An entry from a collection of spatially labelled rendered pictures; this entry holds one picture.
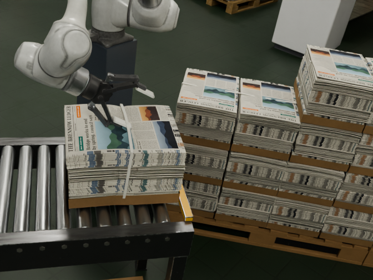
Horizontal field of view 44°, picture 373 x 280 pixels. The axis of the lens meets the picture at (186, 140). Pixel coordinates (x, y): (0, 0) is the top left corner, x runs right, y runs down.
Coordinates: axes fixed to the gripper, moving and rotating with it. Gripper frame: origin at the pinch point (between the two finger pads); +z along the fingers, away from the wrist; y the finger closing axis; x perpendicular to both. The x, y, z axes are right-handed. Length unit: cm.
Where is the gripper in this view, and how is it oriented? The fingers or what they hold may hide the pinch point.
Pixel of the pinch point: (139, 110)
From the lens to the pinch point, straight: 153.5
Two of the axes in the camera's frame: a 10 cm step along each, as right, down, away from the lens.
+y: -5.7, 7.3, 3.8
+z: 7.9, 3.6, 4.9
